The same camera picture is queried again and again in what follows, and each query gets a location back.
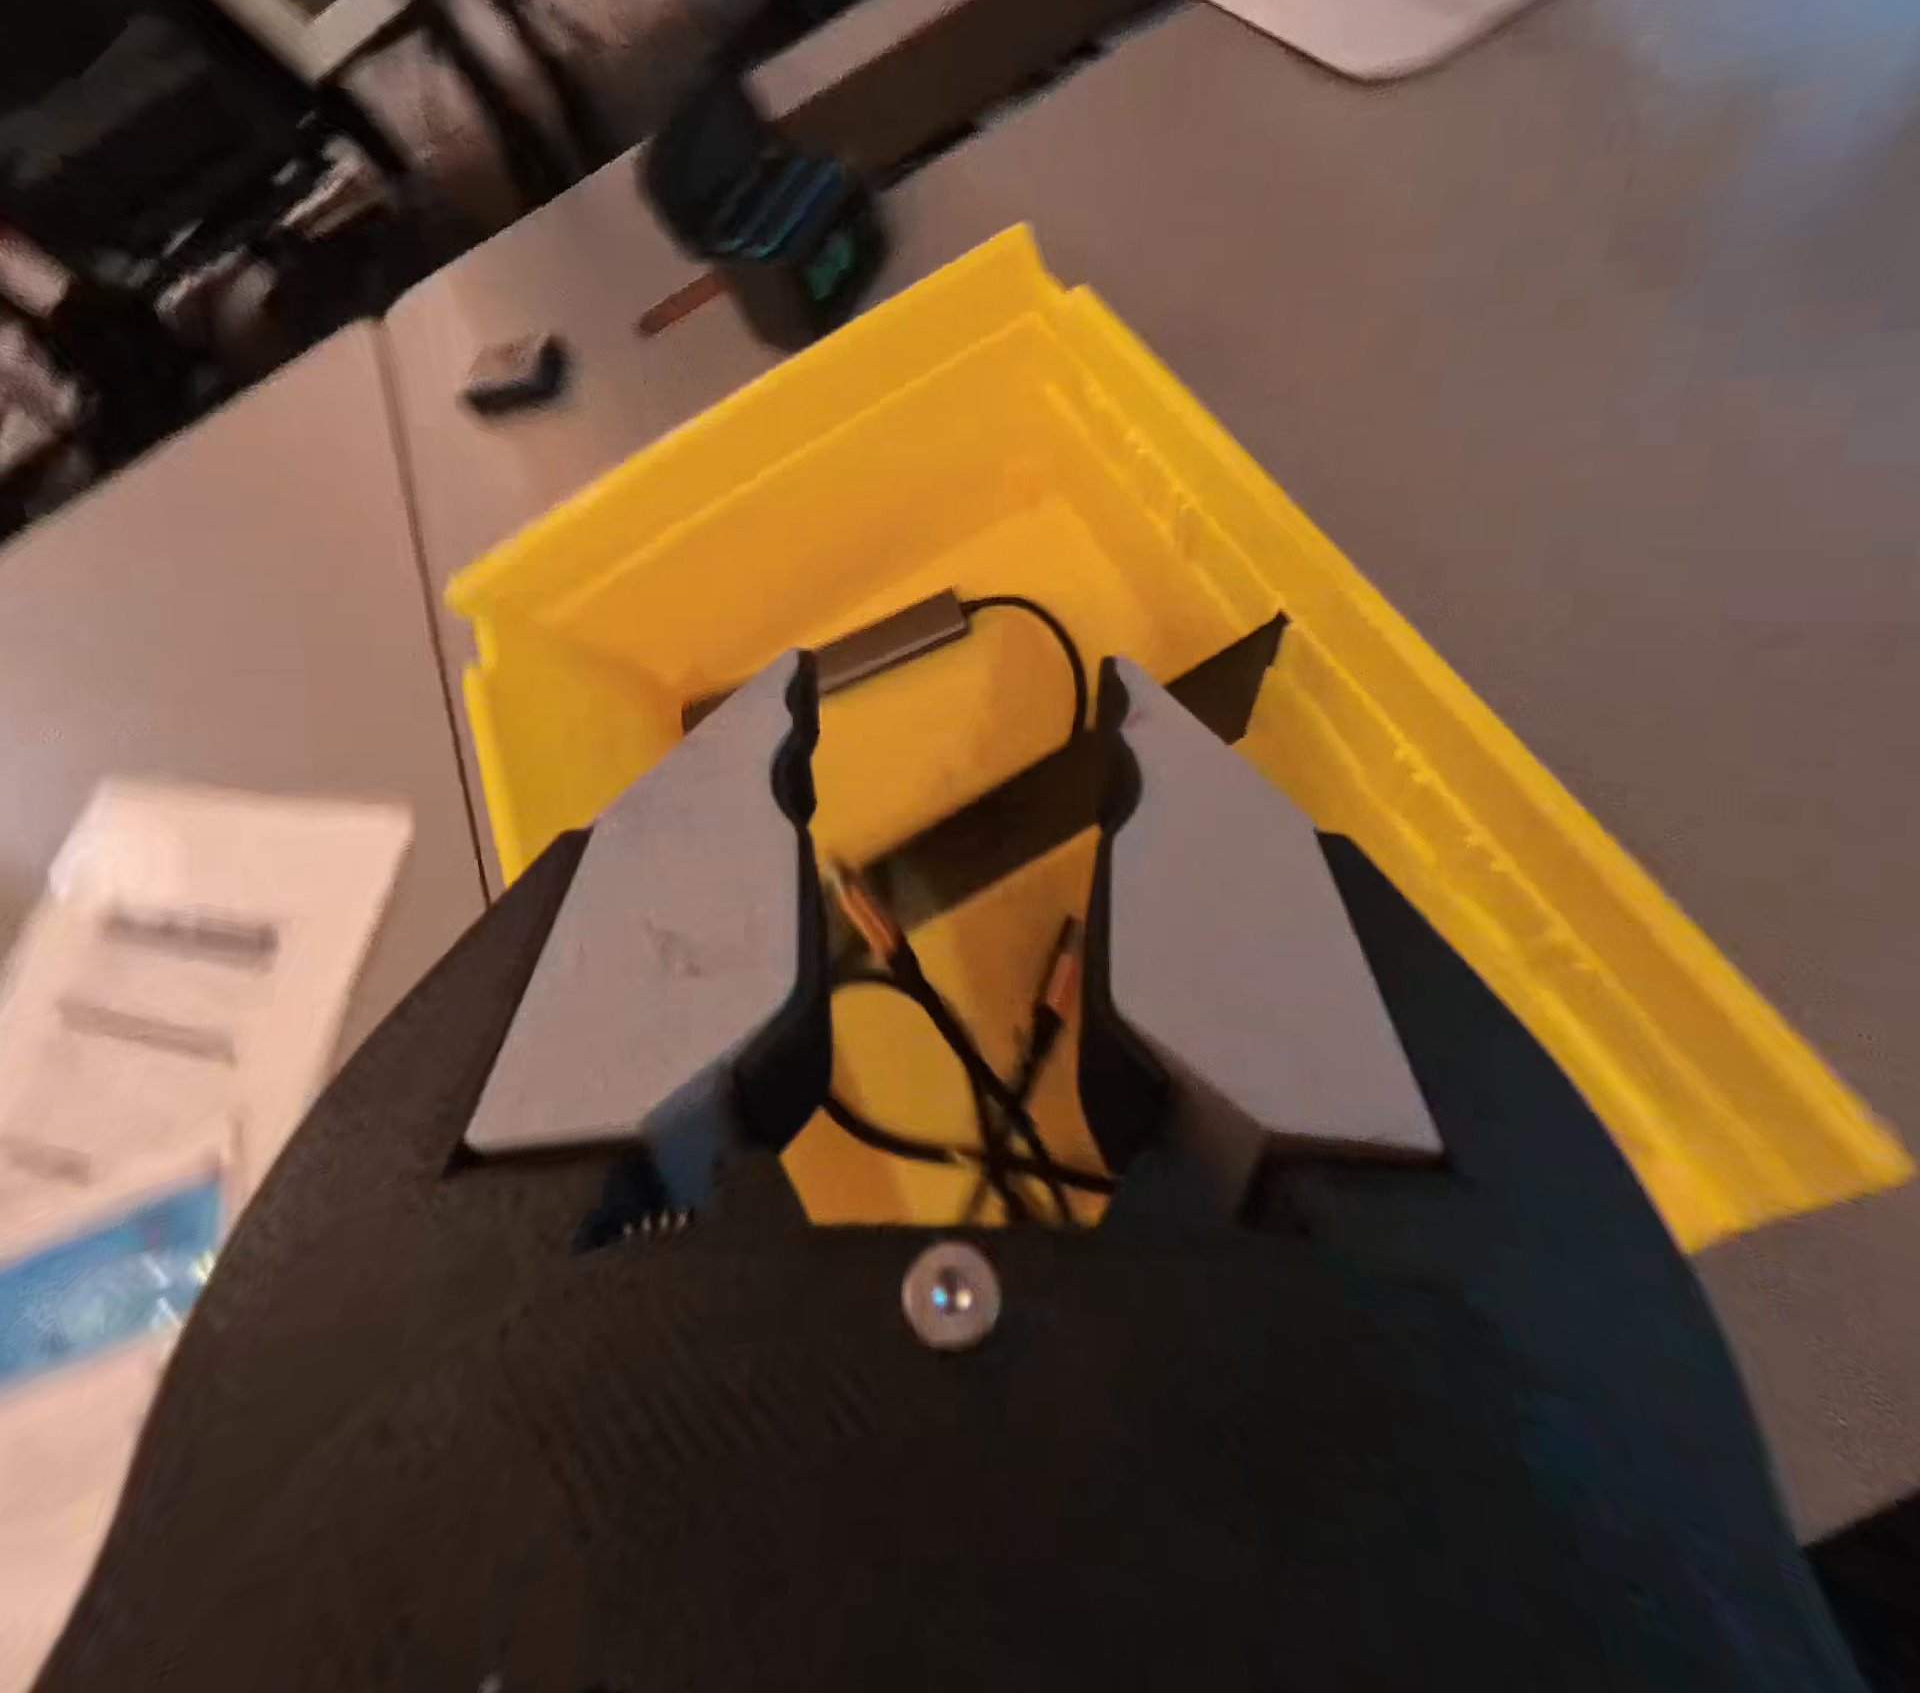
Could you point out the small black object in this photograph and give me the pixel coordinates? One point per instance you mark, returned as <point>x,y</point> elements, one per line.
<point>518,375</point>

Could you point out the yellow plastic bin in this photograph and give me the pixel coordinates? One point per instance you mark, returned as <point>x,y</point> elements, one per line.
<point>1500,857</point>

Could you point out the black device with green display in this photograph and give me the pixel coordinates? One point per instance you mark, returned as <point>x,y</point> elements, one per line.
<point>749,208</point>

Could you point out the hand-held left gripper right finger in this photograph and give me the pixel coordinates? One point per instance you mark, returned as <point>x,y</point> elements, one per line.
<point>1252,962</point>

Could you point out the brown stick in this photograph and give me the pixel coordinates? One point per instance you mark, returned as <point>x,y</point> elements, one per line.
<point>680,301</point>

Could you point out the dark office chair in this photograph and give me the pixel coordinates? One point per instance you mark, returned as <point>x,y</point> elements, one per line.
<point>119,146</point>

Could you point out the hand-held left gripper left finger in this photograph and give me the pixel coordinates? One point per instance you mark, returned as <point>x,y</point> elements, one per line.
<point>659,929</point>

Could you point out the white printed paper sheet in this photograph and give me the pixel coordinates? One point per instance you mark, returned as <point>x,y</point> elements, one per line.
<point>198,972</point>

